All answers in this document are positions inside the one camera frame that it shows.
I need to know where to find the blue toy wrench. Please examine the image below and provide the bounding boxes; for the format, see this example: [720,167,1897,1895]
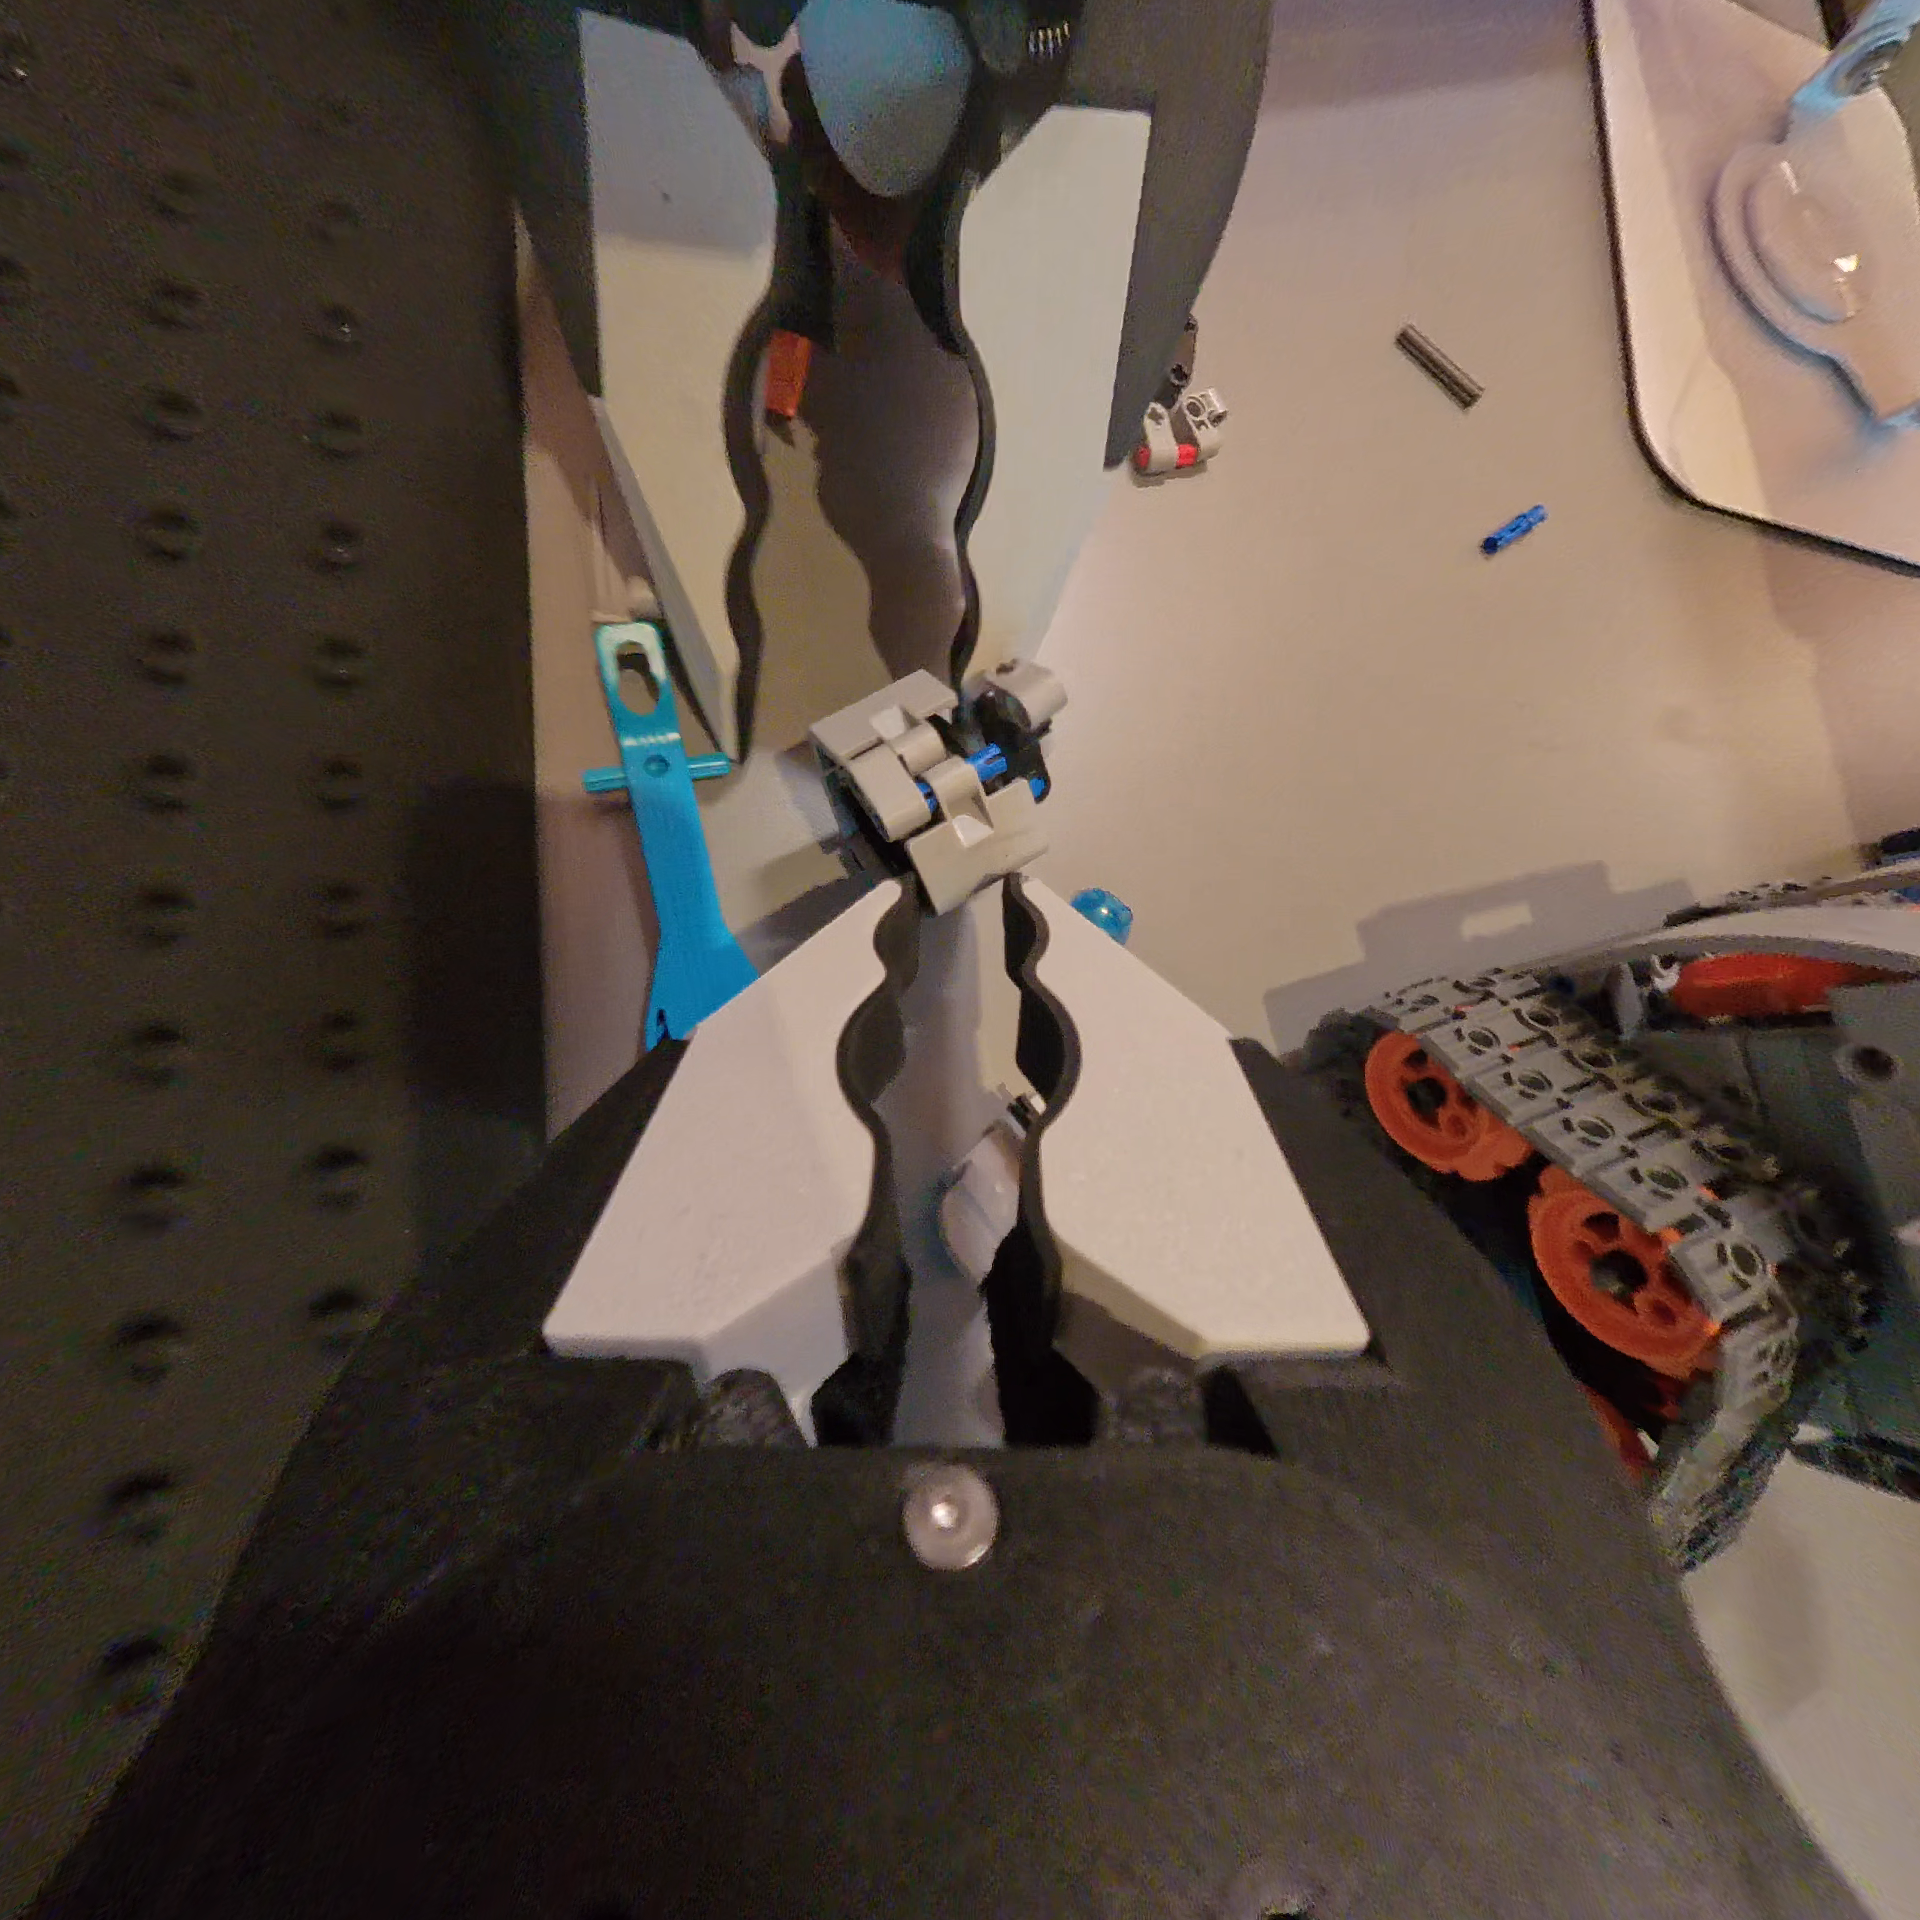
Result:
[579,622,758,1052]

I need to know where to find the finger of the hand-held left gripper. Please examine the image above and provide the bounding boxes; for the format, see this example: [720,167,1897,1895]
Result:
[925,105,1166,706]
[579,0,827,759]

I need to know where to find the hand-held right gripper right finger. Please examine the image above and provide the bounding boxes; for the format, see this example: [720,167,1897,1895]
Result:
[1006,887,1373,1405]

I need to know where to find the small grey red toy part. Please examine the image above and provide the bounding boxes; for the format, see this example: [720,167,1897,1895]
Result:
[1128,382,1229,482]

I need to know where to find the white book stand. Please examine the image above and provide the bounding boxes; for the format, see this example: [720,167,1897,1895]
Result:
[1584,0,1920,571]

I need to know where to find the grey orange tracked toy robot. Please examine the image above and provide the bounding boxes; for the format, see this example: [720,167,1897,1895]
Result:
[1291,870,1920,1569]

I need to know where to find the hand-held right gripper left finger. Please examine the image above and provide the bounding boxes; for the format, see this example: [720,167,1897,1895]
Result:
[543,879,915,1388]

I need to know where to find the small black toy pin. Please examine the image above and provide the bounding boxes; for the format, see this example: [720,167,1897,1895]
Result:
[1392,325,1488,404]

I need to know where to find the light grey toy block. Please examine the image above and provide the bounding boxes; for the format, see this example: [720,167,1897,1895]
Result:
[803,661,1071,916]

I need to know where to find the black perforated mat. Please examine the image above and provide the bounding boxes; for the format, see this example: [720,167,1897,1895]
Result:
[0,0,601,1862]

